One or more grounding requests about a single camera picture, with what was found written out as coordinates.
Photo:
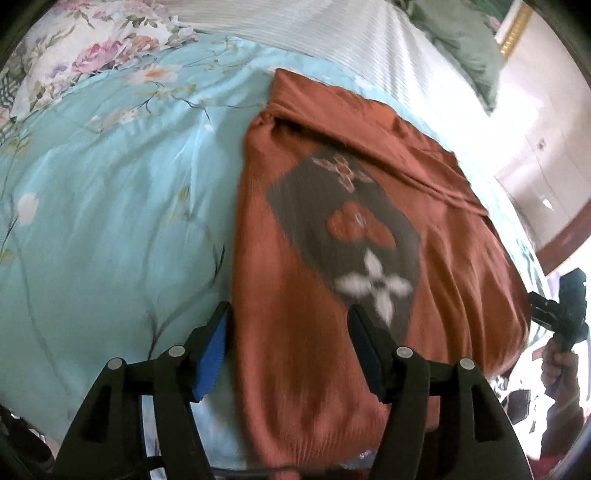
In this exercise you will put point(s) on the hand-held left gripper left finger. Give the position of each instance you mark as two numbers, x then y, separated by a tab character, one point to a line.
211	355

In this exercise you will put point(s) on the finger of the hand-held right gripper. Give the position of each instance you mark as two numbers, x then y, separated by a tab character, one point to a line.
544	307

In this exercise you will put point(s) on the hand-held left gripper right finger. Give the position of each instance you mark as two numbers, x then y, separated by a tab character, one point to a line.
367	353

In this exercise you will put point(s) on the orange patterned knit sweater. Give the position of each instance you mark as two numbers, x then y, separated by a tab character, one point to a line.
295	295

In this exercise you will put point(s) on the person's right forearm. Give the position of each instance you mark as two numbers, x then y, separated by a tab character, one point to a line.
563	424

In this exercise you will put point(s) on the person's right hand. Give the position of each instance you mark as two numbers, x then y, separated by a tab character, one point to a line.
561	369

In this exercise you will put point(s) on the white wardrobe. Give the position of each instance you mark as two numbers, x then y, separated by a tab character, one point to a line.
549	138

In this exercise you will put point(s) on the light blue floral quilt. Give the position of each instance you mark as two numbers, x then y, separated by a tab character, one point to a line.
115	207

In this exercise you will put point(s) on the green pillow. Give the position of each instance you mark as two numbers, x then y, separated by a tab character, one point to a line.
461	41

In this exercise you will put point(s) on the white striped bedsheet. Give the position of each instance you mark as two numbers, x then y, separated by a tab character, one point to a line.
360	41

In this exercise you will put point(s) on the black white patterned cloth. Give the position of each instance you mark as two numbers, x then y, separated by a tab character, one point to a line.
7	101

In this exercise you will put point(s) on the white floral pillow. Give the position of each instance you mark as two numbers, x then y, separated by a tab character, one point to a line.
78	50

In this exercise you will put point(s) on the brown wooden bed frame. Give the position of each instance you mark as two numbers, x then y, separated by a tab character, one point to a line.
565	249

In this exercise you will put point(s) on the gold picture frame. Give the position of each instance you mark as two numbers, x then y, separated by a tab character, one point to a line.
515	30

